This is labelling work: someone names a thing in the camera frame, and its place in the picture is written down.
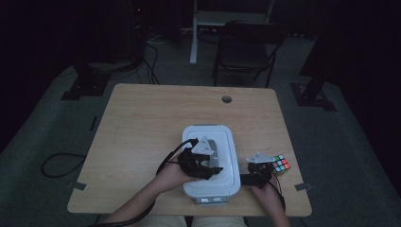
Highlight black folding chair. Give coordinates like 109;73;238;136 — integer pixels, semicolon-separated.
212;20;288;89

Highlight clear plastic storage box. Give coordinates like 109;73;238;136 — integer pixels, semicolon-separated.
194;194;230;206

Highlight multicoloured puzzle cube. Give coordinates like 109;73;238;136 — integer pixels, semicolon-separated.
270;154;291;177

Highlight dark equipment rack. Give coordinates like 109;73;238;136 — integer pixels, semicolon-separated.
124;0;148;64

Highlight hand-held gripper cable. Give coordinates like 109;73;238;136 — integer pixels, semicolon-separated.
270;174;288;213
88;137;200;227

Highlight black background cables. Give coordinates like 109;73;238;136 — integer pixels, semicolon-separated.
135;42;161;85

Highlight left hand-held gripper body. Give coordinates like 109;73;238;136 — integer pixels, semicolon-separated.
178;135;216;180

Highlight person's right hand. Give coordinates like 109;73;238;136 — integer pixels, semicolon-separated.
251;178;283;210

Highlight black floor cable loop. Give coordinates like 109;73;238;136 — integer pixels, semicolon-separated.
41;152;88;179

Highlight person's left hand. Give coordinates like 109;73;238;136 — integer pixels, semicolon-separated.
154;161;198;194

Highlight black stand with flat base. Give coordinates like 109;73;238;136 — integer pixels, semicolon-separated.
61;60;112;101
289;0;339;112

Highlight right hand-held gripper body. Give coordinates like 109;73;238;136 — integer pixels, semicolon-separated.
246;151;274;189

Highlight left hand-held gripper cable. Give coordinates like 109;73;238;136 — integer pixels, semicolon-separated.
88;137;200;227

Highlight right hand-held gripper cable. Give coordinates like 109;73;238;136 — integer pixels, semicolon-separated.
270;174;288;213

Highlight person's beige trousers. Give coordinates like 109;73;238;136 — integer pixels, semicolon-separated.
138;215;249;227

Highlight white metal stand frame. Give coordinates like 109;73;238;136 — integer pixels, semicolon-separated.
189;0;275;66

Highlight white lid with grey handle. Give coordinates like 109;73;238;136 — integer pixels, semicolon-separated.
182;124;241;200

